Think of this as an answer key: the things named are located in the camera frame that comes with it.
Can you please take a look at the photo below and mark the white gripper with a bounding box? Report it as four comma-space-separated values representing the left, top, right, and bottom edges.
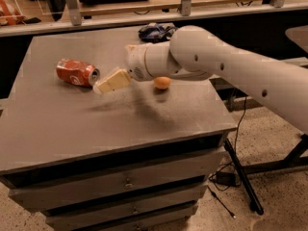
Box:
92, 41, 181, 94

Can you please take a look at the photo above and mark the red coke can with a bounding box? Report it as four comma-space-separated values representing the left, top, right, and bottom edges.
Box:
56, 59, 100, 88

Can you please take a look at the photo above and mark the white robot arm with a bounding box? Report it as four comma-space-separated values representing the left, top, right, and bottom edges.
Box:
93, 26, 308, 134

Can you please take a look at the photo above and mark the blue chip bag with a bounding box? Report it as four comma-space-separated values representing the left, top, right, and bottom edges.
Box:
138, 23, 177, 43

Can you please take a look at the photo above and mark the orange fruit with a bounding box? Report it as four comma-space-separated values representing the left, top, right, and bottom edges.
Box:
154, 77, 171, 90

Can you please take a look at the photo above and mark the grey metal railing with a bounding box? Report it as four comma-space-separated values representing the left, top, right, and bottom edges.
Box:
0, 0, 307, 38

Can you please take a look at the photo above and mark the grey drawer cabinet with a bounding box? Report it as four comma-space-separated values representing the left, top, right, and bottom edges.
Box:
0, 28, 236, 218

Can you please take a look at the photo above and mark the orange object on shelf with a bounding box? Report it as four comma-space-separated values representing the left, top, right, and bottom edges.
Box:
0, 0, 24, 26

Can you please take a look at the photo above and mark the black power adapter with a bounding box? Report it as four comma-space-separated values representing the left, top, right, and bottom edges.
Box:
216, 171, 237, 187

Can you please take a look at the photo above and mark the top grey drawer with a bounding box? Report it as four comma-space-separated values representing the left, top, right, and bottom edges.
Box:
9, 147, 224, 212

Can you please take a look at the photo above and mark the grey drawer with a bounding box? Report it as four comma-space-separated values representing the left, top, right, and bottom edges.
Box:
9, 147, 224, 212
46, 182, 207, 231
75, 201, 197, 231

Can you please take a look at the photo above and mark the bottom grey drawer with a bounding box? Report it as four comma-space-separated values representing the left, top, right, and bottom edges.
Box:
75, 201, 197, 231

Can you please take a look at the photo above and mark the middle grey drawer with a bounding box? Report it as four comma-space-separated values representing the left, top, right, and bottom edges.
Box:
46, 182, 207, 231

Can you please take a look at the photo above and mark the black metal stand leg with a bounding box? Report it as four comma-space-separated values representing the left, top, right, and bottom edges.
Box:
224, 135, 308, 216

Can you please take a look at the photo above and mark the black cable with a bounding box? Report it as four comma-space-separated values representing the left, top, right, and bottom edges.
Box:
208, 94, 250, 219

